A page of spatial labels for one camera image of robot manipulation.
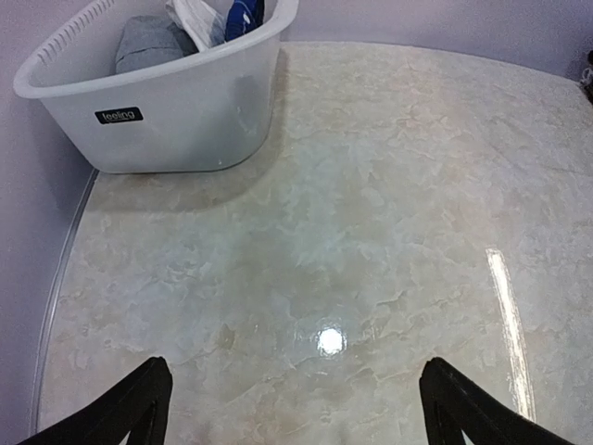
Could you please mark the blue plaid shirt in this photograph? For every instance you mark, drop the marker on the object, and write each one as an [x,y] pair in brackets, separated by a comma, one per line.
[243,17]

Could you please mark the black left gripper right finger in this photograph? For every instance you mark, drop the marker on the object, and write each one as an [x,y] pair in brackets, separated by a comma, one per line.
[455,410]

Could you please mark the grey folded garment in basket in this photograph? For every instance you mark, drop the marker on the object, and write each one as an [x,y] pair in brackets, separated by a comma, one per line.
[147,41]

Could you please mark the white cloth in basket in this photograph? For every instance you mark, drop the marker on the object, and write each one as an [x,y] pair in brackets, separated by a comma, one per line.
[204,24]

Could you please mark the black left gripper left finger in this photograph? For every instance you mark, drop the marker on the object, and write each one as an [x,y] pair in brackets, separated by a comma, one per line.
[134,411]

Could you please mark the white plastic laundry basket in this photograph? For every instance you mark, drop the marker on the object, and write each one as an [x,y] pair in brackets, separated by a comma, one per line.
[201,113]

